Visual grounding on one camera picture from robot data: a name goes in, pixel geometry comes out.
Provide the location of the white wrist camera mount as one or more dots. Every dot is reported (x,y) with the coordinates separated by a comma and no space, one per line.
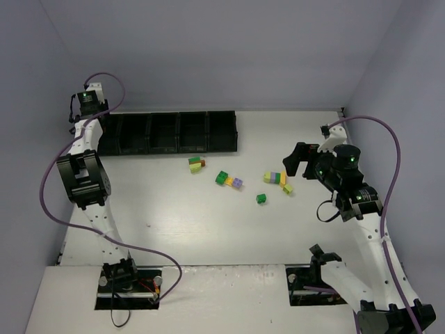
(97,87)
(334,136)

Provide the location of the yellow curved lego brick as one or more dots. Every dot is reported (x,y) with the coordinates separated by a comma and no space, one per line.
(283,178)

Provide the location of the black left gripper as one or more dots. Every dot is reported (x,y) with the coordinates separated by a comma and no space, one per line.
(74,117)

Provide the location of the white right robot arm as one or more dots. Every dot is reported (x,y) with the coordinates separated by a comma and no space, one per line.
(388,304)

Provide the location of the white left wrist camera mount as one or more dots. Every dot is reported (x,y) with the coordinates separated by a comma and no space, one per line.
(97,87)

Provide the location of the purple small lego brick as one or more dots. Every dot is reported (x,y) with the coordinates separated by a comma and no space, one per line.
(237,183)

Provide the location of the green lime brown lego cluster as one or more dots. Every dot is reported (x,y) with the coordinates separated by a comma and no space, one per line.
(196,164)

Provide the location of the green small lego brick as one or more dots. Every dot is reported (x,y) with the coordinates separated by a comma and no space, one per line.
(261,198)

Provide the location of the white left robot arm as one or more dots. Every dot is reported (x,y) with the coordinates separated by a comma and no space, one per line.
(89,188)

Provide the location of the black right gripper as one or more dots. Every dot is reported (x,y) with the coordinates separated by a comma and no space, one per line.
(310,165)

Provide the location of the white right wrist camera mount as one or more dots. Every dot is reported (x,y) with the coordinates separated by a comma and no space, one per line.
(334,136)

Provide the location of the lime small lego brick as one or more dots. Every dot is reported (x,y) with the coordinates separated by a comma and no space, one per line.
(287,188)

